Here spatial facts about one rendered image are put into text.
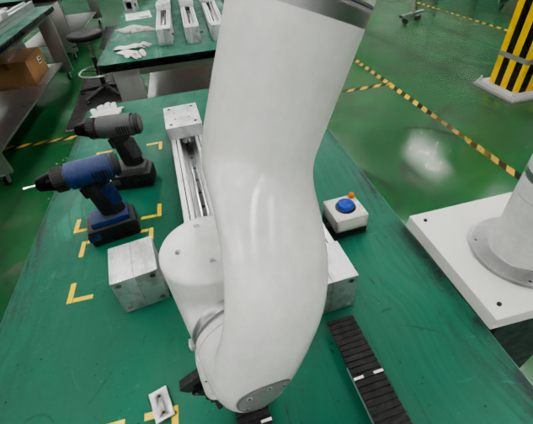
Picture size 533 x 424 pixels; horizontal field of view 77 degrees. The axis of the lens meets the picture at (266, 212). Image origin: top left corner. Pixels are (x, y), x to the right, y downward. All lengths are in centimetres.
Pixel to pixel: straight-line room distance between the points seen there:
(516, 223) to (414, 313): 25
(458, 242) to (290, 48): 68
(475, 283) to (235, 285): 60
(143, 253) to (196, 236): 43
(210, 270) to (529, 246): 62
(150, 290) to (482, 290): 64
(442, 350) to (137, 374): 53
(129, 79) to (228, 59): 221
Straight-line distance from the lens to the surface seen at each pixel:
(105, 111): 161
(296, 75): 21
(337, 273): 63
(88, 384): 73
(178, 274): 29
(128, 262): 72
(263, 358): 25
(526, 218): 74
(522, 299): 78
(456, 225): 87
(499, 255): 82
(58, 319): 84
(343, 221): 78
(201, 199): 87
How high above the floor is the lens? 137
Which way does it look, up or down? 42 degrees down
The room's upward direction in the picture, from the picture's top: 6 degrees counter-clockwise
